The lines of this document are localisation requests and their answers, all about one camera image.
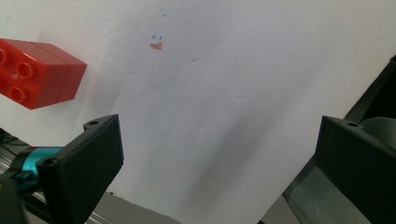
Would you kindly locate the teal metal clamp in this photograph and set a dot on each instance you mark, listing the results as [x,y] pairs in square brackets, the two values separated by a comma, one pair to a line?
[29,165]

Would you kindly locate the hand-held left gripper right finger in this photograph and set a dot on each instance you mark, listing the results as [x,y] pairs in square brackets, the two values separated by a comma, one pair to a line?
[358,168]

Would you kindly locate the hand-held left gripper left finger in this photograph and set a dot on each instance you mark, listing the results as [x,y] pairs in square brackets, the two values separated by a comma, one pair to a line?
[81,169]

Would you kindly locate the red toy building block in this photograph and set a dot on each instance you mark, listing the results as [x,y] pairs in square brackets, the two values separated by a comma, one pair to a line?
[37,73]

